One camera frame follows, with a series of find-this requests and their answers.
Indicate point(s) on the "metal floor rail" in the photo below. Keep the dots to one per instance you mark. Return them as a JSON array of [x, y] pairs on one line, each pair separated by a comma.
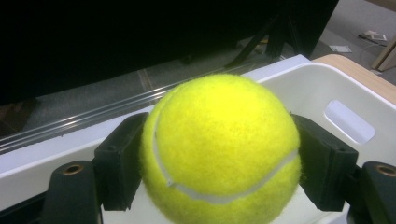
[[93, 113]]

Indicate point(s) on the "dark curtain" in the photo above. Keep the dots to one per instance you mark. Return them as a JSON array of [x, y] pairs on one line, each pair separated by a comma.
[[124, 34]]

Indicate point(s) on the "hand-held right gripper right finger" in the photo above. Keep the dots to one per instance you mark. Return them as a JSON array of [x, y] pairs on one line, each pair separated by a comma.
[[327, 174]]

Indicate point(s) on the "black metal stand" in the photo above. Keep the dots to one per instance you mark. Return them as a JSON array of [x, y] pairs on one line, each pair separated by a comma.
[[274, 37]]

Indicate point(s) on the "white plastic bin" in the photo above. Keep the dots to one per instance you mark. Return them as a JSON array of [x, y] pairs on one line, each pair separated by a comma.
[[311, 93]]

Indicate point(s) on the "white flat packet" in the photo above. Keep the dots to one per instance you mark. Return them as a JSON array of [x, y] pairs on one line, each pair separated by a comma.
[[375, 36]]

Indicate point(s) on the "white paper sheet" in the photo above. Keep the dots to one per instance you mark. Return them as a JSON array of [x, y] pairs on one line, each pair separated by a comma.
[[341, 48]]

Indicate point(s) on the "yellow tennis ball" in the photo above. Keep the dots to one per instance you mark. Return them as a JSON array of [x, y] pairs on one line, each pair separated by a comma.
[[221, 152]]

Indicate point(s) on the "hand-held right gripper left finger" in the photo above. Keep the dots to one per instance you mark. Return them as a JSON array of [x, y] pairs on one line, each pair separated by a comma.
[[120, 168]]

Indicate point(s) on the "light wooden leg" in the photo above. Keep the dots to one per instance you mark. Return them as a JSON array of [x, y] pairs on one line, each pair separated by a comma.
[[386, 57]]

